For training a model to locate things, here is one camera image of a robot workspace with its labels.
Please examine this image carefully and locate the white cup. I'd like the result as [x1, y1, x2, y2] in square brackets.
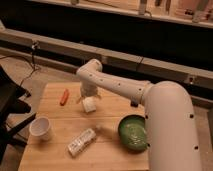
[29, 117, 52, 141]

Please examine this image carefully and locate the green ceramic bowl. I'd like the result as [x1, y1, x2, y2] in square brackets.
[118, 114, 147, 152]

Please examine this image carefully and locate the black rectangular block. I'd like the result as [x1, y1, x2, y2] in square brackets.
[130, 100, 139, 108]

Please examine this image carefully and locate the black chair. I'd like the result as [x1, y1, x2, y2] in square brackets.
[0, 65, 35, 163]

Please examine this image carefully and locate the black floor cable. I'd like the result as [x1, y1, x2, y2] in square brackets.
[0, 41, 41, 88]

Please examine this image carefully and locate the orange carrot toy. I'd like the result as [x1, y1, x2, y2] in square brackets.
[60, 89, 69, 106]

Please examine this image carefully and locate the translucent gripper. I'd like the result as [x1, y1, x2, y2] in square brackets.
[76, 83, 101, 104]

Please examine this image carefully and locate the white plastic bottle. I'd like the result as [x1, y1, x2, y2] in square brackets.
[67, 125, 101, 157]

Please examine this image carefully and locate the white sponge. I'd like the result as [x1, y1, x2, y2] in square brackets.
[82, 97, 96, 113]

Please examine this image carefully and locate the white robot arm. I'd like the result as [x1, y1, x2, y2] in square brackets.
[76, 59, 202, 171]

